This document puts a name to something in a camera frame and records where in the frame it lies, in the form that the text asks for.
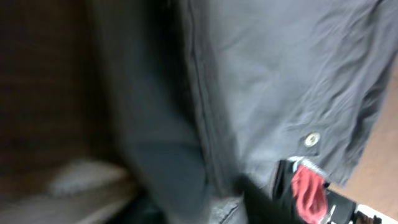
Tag grey shorts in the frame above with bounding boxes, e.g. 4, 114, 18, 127
88, 0, 397, 223

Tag black patterned garment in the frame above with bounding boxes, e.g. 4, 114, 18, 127
241, 160, 357, 224

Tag red t-shirt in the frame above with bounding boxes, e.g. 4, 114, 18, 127
291, 165, 328, 224

